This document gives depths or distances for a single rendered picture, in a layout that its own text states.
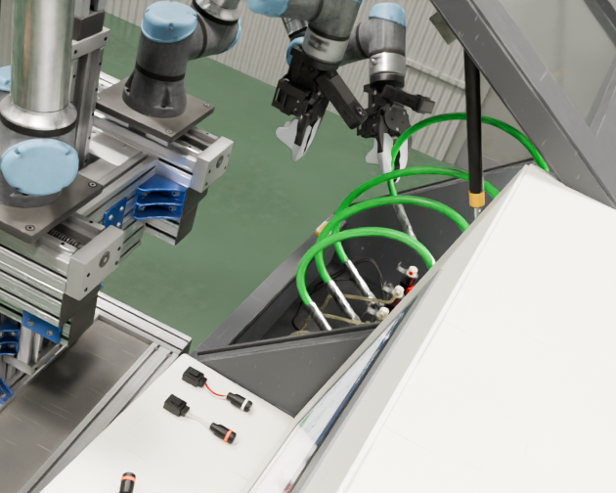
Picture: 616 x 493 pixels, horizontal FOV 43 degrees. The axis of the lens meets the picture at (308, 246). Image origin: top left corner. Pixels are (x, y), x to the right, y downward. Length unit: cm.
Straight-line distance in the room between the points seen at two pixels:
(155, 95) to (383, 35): 55
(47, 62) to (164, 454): 60
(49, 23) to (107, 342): 139
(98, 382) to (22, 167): 113
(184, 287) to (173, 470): 187
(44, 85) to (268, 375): 56
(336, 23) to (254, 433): 68
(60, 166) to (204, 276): 184
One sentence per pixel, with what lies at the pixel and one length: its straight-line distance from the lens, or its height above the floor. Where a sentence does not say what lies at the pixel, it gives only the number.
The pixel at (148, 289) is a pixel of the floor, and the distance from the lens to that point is 295.
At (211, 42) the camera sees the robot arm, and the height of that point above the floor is 120.
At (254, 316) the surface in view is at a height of 95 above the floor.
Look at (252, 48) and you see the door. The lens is 473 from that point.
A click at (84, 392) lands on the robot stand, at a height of 21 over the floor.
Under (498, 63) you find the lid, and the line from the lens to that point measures 91.
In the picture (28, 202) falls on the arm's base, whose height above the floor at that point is 105.
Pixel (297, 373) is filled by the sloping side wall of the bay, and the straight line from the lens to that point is 124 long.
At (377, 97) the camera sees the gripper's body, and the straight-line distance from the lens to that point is 161.
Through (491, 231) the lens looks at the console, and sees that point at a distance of 78.
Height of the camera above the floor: 191
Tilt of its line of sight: 34 degrees down
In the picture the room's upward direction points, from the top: 20 degrees clockwise
